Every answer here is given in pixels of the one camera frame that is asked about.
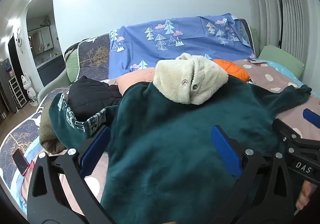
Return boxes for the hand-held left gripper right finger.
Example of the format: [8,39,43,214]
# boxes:
[211,125,304,224]

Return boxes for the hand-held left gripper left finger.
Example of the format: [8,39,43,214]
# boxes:
[27,125,118,224]

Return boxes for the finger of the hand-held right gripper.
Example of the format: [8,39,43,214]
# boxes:
[302,108,320,129]
[272,118,320,151]

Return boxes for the dark green fleece-lined jacket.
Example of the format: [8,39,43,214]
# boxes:
[49,52,313,224]

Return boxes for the person's right hand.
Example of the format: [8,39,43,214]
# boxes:
[296,180,314,216]

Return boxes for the brown fleece cloth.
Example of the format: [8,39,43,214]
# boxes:
[39,112,67,153]

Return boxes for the black quilted jacket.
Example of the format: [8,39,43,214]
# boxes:
[67,75,125,119]

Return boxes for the light blue sheet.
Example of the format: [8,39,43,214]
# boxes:
[265,59,303,82]

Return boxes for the pink polka-dot blanket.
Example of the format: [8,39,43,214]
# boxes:
[20,59,320,217]

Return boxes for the large green pillow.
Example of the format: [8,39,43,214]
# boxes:
[257,45,305,80]

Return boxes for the grey curved armrest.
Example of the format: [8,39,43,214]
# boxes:
[37,74,70,103]

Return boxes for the red smartphone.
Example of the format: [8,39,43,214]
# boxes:
[12,148,30,177]

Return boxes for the pink puffer jacket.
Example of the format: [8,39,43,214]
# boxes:
[116,67,157,96]

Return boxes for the orange puffer jacket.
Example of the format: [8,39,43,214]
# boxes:
[212,59,250,82]

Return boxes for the green leaf-pattern pillow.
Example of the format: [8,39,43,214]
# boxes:
[64,42,80,83]

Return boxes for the dark grey cabinet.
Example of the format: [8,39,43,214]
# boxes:
[36,54,66,87]

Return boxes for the white cat figurine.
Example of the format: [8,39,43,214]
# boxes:
[20,73,38,107]

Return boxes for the small green pillow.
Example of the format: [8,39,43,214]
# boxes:
[250,28,261,55]

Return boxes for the dark gold-tree print cover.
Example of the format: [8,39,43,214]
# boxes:
[0,34,110,189]

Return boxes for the white ladder rack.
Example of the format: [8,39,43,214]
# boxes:
[9,79,27,108]

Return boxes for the white pleated curtain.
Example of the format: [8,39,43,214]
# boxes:
[244,0,320,85]

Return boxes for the dark shelf unit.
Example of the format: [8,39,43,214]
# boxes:
[0,58,13,114]

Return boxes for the blue tree-print sheet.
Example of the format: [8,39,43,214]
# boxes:
[108,13,257,80]

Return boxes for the black wall panel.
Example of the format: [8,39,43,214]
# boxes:
[7,34,25,77]

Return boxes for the mirrored wall cabinet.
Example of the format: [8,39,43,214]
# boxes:
[27,25,54,52]

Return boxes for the white wall decoration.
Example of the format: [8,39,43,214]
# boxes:
[14,27,24,53]

